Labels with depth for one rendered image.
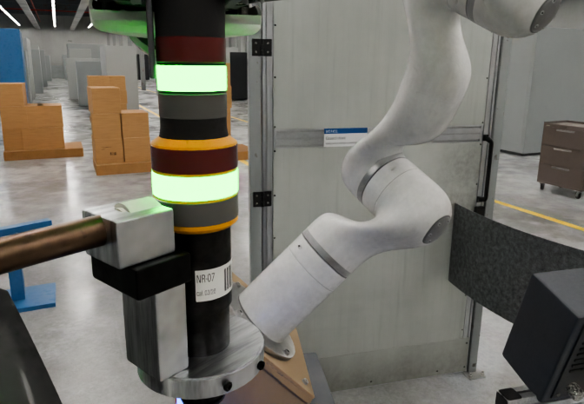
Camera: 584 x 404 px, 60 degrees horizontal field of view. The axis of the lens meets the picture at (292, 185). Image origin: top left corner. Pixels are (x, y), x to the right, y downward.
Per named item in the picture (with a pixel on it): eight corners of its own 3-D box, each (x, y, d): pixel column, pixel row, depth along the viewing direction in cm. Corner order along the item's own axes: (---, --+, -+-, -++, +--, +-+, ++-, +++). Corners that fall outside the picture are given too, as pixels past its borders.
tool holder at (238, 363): (156, 444, 22) (143, 233, 20) (77, 380, 27) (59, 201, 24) (289, 357, 29) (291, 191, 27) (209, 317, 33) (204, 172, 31)
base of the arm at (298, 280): (221, 271, 104) (283, 208, 103) (285, 326, 109) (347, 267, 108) (219, 314, 86) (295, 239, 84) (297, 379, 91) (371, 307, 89)
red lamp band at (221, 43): (185, 62, 22) (184, 34, 22) (142, 62, 24) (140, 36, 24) (240, 63, 25) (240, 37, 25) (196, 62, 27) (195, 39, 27)
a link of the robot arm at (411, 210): (318, 241, 104) (401, 159, 102) (376, 308, 94) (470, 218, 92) (293, 224, 94) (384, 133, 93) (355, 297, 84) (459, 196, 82)
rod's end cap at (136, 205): (129, 208, 22) (167, 199, 24) (105, 200, 23) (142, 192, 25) (132, 251, 23) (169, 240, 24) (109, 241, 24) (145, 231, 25)
